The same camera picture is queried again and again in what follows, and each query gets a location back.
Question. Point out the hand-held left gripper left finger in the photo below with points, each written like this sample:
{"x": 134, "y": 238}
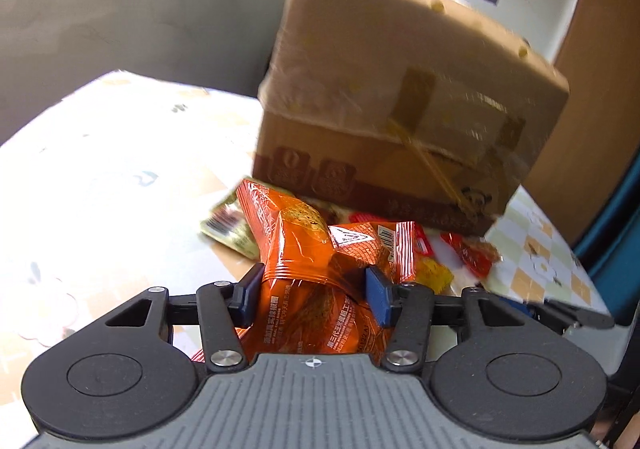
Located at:
{"x": 247, "y": 296}

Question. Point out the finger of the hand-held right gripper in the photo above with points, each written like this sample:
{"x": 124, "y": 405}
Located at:
{"x": 575, "y": 315}

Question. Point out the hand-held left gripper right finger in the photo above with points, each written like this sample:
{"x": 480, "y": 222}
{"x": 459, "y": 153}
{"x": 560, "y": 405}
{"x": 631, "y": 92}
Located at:
{"x": 377, "y": 298}

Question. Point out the orange snack packet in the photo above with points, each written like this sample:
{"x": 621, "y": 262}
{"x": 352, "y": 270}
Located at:
{"x": 305, "y": 279}
{"x": 365, "y": 244}

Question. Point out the brown cardboard box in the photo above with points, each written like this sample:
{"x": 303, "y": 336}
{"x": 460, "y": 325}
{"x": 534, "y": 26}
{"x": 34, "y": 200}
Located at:
{"x": 400, "y": 54}

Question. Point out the yellow snack packet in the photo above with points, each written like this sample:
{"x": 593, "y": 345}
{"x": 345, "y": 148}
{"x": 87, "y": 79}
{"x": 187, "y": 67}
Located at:
{"x": 432, "y": 274}

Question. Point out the gold snack packet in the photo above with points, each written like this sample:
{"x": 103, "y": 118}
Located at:
{"x": 230, "y": 229}

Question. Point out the red snack packet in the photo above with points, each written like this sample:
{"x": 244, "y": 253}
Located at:
{"x": 422, "y": 239}
{"x": 472, "y": 254}

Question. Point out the checked floral tablecloth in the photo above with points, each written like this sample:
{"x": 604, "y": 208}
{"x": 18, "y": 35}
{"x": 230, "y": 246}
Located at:
{"x": 125, "y": 154}

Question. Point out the wooden cabinet panel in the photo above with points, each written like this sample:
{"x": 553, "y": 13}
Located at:
{"x": 600, "y": 54}

